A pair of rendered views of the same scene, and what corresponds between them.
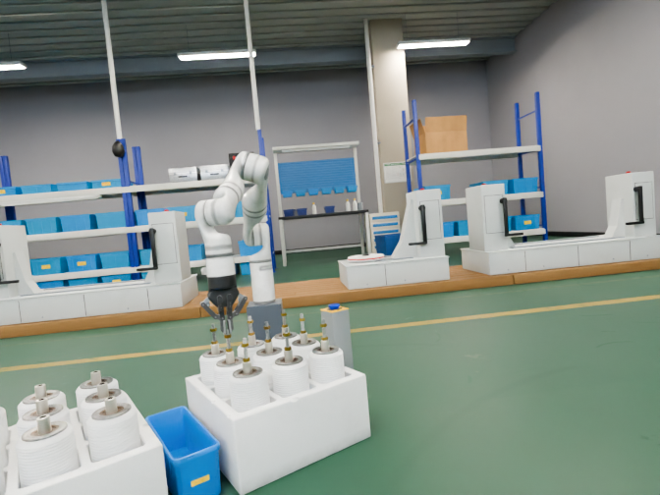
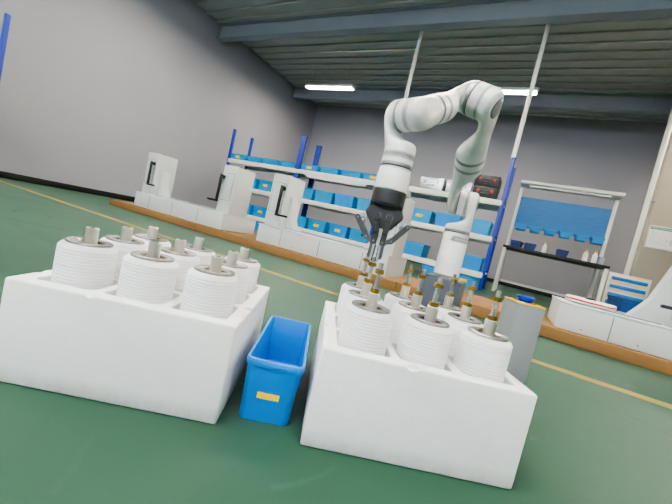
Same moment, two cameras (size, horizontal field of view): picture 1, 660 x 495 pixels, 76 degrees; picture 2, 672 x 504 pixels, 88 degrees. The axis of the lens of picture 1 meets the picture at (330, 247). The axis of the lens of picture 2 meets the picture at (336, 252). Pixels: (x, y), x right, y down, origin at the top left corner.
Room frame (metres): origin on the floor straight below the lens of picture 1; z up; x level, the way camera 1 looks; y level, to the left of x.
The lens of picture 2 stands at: (0.44, -0.04, 0.38)
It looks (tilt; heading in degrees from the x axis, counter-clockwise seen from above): 4 degrees down; 32
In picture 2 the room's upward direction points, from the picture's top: 13 degrees clockwise
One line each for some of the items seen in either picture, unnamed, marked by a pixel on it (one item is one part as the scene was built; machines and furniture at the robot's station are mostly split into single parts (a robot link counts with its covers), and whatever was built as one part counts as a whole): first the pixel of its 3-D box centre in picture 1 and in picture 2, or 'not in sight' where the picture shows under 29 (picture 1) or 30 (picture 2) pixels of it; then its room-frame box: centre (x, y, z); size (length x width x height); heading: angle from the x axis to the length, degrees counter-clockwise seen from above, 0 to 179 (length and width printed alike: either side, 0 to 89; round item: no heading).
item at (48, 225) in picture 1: (51, 226); (329, 199); (5.82, 3.75, 0.89); 0.50 x 0.38 x 0.21; 6
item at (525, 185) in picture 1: (516, 187); not in sight; (6.40, -2.86, 0.89); 0.50 x 0.38 x 0.21; 6
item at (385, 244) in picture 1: (394, 247); (630, 315); (5.89, -0.89, 0.18); 0.50 x 0.41 x 0.37; 10
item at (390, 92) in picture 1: (391, 139); (671, 202); (7.78, -1.27, 2.00); 0.56 x 0.56 x 4.00; 5
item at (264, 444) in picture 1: (274, 406); (397, 373); (1.21, 0.20, 0.09); 0.39 x 0.39 x 0.18; 34
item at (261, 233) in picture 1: (259, 244); (461, 214); (1.77, 0.29, 0.54); 0.09 x 0.09 x 0.17; 13
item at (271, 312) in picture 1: (268, 337); (435, 315); (1.77, 0.29, 0.15); 0.14 x 0.14 x 0.30; 5
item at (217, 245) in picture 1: (213, 228); (400, 134); (1.15, 0.31, 0.62); 0.09 x 0.07 x 0.15; 77
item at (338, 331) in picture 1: (338, 354); (508, 361); (1.44, 0.00, 0.16); 0.07 x 0.07 x 0.31; 34
